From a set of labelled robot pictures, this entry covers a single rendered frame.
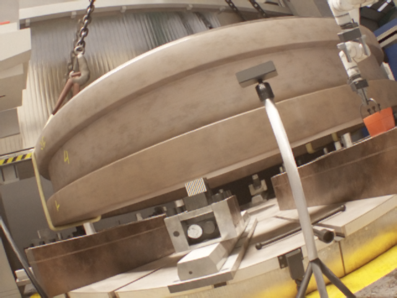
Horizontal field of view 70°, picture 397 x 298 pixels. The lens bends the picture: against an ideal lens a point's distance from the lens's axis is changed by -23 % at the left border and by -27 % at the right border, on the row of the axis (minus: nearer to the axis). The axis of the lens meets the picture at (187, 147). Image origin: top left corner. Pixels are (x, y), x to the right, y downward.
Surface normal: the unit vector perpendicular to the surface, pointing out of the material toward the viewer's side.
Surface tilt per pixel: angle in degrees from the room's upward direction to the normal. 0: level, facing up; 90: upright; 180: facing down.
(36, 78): 90
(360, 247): 90
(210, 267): 90
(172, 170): 90
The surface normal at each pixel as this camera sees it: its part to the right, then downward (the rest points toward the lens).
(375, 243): 0.04, -0.16
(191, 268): -0.24, -0.07
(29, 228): 0.44, -0.28
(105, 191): -0.49, 0.03
